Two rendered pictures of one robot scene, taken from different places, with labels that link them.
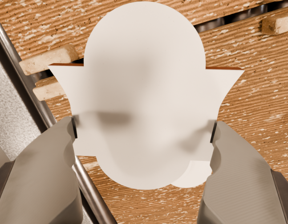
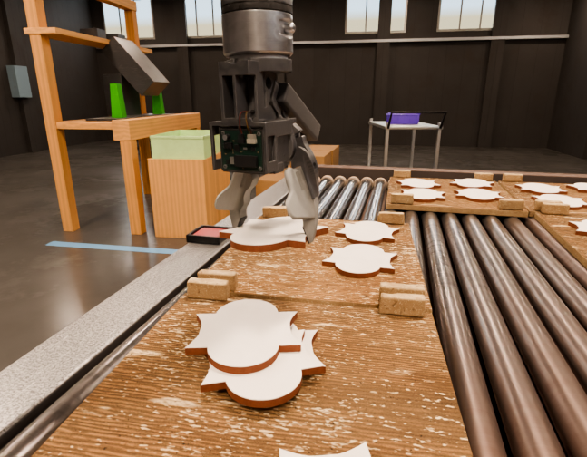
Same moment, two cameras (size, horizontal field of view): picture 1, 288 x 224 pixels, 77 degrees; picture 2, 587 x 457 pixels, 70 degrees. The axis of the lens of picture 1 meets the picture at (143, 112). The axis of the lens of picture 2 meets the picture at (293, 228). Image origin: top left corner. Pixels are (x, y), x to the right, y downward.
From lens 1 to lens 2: 0.57 m
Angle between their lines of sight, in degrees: 98
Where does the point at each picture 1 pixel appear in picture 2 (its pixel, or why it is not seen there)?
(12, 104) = (137, 308)
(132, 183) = (241, 241)
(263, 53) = (382, 324)
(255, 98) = (376, 349)
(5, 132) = (93, 320)
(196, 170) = (278, 374)
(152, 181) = (255, 241)
